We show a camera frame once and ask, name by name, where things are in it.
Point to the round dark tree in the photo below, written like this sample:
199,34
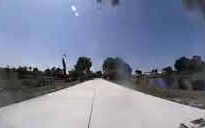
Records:
116,68
83,65

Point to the bare tree trunk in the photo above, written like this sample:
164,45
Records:
64,67

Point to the pale concrete path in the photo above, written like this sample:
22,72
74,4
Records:
116,106

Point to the pond water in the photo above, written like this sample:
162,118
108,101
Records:
170,83

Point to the row of distant bushes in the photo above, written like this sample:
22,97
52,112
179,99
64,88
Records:
26,72

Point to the dry grass verge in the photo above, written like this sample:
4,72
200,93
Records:
183,95
16,90

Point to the group of dark trees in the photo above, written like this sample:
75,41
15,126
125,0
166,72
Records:
190,63

